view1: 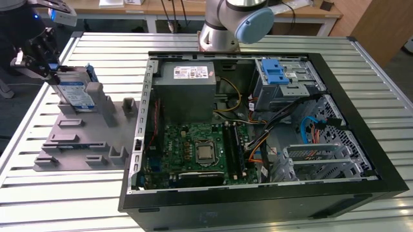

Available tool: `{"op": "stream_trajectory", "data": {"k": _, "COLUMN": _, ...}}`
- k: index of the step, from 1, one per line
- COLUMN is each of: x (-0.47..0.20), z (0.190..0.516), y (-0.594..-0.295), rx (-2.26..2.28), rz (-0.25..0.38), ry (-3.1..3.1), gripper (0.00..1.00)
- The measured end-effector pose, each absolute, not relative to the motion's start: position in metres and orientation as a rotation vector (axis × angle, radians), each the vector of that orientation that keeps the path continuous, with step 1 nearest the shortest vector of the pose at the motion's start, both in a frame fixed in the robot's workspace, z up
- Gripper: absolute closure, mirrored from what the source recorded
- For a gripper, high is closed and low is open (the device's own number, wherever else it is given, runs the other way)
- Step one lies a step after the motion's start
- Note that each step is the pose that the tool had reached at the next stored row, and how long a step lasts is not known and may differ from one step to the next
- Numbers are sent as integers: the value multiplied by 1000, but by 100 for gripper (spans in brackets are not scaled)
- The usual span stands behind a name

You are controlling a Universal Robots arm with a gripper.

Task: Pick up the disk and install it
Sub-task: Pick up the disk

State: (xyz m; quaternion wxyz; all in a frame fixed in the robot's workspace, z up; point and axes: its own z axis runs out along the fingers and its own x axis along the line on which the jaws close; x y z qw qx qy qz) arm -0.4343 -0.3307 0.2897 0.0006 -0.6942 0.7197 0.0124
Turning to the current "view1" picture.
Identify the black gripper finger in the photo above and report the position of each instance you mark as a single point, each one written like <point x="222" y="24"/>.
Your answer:
<point x="35" y="60"/>
<point x="51" y="48"/>

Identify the hard disk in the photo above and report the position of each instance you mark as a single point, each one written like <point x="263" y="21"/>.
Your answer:
<point x="75" y="94"/>

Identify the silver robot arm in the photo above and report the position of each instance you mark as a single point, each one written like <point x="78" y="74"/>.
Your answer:
<point x="219" y="36"/>

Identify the metal disk bay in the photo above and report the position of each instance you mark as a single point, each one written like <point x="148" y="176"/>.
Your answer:
<point x="322" y="164"/>

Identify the black office chair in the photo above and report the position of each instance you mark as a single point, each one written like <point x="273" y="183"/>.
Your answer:
<point x="8" y="71"/>

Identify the grey metal stand foot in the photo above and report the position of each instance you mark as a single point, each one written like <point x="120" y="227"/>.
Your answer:
<point x="5" y="93"/>

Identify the wooden desk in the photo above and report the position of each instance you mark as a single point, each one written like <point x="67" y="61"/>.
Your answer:
<point x="96" y="10"/>

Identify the white box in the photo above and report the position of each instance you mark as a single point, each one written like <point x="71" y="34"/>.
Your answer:
<point x="111" y="3"/>

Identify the grey parts rack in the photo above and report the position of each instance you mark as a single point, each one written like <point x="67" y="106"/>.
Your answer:
<point x="90" y="135"/>

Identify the grey power supply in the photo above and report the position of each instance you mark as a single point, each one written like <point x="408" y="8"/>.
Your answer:
<point x="183" y="101"/>

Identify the green motherboard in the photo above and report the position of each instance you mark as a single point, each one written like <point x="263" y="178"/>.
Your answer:
<point x="190" y="131"/>

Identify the silver CPU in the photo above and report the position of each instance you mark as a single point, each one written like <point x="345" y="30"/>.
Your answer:
<point x="205" y="152"/>

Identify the CPU socket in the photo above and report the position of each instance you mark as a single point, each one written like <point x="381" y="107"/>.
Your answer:
<point x="206" y="163"/>

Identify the black RAM slot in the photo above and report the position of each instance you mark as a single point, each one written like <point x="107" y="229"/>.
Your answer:
<point x="230" y="149"/>

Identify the blue drive latch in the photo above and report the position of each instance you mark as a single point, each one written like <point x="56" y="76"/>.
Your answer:
<point x="274" y="72"/>

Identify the black graphics card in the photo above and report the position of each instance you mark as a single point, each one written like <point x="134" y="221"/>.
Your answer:
<point x="199" y="180"/>

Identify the RAM stick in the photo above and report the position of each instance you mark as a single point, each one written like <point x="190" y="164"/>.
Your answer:
<point x="239" y="152"/>

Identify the metal optical drive cage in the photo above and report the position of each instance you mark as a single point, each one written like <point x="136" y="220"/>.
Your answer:
<point x="277" y="96"/>

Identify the black PC case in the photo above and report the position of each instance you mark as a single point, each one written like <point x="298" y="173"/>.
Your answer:
<point x="226" y="212"/>

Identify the small black desk object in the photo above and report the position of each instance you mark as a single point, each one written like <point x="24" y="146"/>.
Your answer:
<point x="328" y="6"/>

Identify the wooden cabinet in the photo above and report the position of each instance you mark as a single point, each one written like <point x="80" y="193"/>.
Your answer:
<point x="381" y="29"/>

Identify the black camera bracket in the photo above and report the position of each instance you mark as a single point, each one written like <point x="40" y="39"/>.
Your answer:
<point x="55" y="6"/>

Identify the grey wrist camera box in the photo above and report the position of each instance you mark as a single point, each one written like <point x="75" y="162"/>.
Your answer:
<point x="64" y="19"/>

